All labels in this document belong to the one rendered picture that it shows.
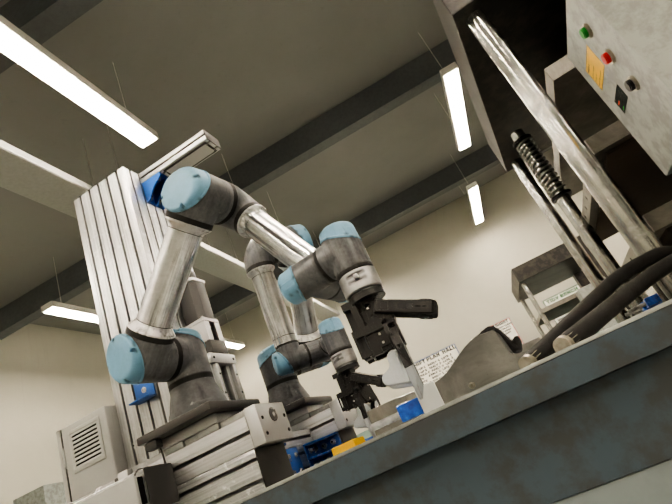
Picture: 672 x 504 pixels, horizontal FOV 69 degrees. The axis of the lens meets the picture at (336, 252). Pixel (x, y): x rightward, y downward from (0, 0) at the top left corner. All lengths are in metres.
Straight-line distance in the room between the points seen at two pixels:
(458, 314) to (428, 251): 1.27
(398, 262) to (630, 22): 8.16
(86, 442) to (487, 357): 1.20
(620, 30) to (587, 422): 0.79
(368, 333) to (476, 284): 7.97
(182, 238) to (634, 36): 1.02
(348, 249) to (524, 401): 0.47
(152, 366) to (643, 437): 1.00
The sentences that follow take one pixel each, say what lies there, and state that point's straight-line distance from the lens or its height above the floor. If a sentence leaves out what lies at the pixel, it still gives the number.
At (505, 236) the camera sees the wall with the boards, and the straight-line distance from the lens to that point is 9.02.
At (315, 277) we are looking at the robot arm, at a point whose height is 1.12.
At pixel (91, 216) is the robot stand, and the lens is 1.98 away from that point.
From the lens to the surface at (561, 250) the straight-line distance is 6.05.
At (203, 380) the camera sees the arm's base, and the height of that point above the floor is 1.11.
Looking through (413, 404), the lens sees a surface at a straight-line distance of 0.86.
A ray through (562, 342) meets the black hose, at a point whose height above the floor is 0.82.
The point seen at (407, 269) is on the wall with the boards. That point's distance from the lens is 9.04.
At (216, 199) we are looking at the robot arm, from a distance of 1.20.
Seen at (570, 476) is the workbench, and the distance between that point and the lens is 0.59.
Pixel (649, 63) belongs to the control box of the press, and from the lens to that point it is 1.11.
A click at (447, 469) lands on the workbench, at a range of 0.61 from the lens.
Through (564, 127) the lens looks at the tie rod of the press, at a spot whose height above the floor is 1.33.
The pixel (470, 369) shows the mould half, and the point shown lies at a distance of 1.21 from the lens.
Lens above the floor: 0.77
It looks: 23 degrees up
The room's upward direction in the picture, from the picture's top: 24 degrees counter-clockwise
